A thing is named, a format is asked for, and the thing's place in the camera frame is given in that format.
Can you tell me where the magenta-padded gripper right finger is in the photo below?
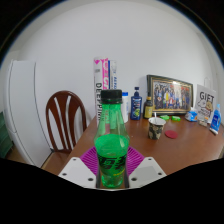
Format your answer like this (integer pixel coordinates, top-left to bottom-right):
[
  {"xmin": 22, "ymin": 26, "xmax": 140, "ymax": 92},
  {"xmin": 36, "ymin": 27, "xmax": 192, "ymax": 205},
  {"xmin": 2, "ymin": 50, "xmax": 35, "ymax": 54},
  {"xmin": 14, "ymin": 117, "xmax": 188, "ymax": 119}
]
[{"xmin": 125, "ymin": 146, "xmax": 167, "ymax": 190}]

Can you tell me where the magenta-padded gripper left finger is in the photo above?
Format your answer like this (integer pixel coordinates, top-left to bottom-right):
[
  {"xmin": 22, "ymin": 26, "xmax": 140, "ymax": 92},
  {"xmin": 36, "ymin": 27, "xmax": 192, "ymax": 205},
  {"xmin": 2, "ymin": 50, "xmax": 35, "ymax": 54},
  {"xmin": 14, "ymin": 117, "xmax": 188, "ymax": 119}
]
[{"xmin": 58, "ymin": 145, "xmax": 102, "ymax": 190}]

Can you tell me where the green plastic drink bottle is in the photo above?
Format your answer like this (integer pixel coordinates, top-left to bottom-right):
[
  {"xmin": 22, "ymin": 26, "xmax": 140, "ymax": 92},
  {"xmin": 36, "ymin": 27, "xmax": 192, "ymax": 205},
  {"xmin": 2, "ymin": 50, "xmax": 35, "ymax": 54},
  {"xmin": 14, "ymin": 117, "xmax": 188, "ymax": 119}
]
[{"xmin": 93, "ymin": 89, "xmax": 131, "ymax": 189}]

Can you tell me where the camouflage print paper cup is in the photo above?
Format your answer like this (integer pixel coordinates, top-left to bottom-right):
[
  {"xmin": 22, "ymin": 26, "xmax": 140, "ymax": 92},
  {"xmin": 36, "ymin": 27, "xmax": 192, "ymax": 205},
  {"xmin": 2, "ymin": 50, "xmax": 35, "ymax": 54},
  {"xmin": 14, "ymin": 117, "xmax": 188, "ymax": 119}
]
[{"xmin": 147, "ymin": 116, "xmax": 167, "ymax": 140}]

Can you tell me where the flat round red coaster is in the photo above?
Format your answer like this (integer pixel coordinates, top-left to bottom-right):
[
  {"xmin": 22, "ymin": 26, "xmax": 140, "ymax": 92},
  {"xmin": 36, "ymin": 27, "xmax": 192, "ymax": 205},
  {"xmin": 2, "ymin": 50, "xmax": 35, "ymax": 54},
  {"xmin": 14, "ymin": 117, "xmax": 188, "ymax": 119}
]
[{"xmin": 164, "ymin": 129, "xmax": 179, "ymax": 140}]

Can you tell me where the dark amber pump bottle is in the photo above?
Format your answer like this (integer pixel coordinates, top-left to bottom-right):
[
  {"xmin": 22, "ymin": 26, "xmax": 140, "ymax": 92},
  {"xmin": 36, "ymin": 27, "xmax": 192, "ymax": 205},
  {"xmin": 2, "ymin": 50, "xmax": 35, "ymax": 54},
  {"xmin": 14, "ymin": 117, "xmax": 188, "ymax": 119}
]
[{"xmin": 143, "ymin": 92, "xmax": 154, "ymax": 120}]

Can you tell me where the blue pump bottle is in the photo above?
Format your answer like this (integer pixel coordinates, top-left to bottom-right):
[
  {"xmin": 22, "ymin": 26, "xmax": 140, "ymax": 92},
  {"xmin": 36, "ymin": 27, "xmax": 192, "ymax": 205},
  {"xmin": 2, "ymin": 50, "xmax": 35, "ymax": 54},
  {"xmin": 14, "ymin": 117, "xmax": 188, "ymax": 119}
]
[{"xmin": 130, "ymin": 86, "xmax": 143, "ymax": 121}]

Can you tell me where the brown wooden chair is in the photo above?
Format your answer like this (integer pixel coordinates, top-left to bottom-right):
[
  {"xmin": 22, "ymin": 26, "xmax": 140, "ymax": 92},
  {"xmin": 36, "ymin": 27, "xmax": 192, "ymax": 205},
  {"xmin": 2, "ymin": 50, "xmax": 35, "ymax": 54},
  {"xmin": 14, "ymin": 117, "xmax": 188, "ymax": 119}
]
[{"xmin": 41, "ymin": 90, "xmax": 88, "ymax": 176}]

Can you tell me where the small brown snack packet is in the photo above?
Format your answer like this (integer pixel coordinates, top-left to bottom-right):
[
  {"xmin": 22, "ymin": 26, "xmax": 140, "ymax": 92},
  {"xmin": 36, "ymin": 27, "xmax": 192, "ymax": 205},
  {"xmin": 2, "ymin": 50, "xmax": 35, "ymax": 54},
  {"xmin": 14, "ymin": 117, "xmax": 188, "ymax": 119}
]
[{"xmin": 198, "ymin": 117, "xmax": 209, "ymax": 128}]

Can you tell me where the white refrigerator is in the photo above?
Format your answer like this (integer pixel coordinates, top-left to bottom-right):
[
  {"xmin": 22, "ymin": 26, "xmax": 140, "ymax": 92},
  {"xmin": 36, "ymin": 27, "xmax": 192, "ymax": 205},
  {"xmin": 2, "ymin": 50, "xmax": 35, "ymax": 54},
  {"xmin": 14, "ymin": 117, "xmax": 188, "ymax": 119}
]
[{"xmin": 3, "ymin": 59, "xmax": 53, "ymax": 167}]

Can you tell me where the framed group photo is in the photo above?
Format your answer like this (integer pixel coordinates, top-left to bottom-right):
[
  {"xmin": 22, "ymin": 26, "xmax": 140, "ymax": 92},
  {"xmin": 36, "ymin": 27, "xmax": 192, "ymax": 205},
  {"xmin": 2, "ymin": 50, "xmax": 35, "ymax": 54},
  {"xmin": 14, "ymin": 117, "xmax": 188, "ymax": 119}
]
[{"xmin": 146, "ymin": 74, "xmax": 194, "ymax": 116}]

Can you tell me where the blue hand sanitizer bottle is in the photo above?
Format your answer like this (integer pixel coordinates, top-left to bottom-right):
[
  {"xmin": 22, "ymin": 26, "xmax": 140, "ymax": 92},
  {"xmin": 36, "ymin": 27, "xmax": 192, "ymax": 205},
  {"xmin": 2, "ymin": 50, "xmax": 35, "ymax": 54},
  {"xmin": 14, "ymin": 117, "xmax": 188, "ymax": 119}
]
[{"xmin": 209, "ymin": 103, "xmax": 223, "ymax": 135}]

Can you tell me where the white gift bag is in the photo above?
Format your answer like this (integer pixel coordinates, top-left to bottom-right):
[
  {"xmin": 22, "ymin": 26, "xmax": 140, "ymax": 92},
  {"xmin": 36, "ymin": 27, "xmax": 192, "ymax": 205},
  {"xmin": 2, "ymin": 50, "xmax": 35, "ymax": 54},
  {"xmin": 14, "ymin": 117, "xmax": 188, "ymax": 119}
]
[{"xmin": 194, "ymin": 83, "xmax": 218, "ymax": 125}]

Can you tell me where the white and green shuttlecock tube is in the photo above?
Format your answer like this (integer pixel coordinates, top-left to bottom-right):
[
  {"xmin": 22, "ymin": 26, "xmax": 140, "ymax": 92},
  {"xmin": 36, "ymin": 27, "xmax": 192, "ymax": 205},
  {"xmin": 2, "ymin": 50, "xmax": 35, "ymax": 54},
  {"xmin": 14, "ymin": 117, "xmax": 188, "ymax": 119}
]
[{"xmin": 108, "ymin": 59, "xmax": 118, "ymax": 91}]

